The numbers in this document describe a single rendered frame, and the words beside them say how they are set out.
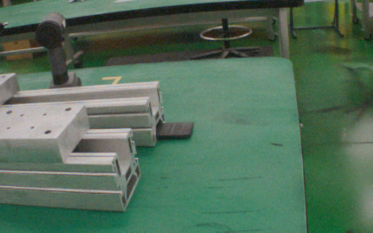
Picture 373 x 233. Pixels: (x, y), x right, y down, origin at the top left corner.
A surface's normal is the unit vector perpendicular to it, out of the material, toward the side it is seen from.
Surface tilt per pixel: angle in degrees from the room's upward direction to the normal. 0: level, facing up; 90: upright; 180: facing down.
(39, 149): 90
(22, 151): 90
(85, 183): 90
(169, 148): 0
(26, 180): 90
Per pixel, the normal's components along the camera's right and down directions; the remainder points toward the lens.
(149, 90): -0.16, 0.43
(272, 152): -0.12, -0.90
